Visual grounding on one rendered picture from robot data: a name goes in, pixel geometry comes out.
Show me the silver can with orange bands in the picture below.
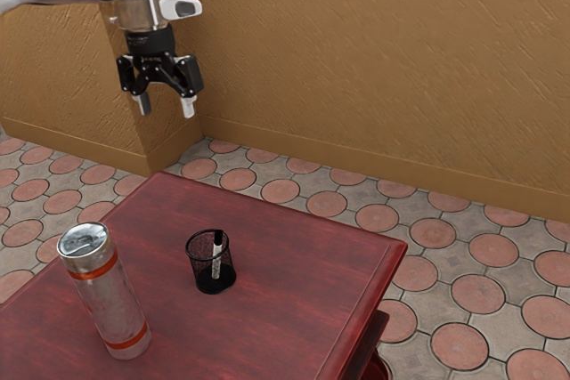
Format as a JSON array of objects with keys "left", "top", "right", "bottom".
[{"left": 56, "top": 221, "right": 152, "bottom": 361}]

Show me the white pen with black cap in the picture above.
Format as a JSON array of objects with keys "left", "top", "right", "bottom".
[{"left": 210, "top": 229, "right": 224, "bottom": 280}]

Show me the black mesh pen holder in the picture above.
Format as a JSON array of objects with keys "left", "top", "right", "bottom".
[{"left": 184, "top": 229, "right": 238, "bottom": 295}]

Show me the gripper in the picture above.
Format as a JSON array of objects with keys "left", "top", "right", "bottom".
[{"left": 116, "top": 26, "right": 206, "bottom": 119}]

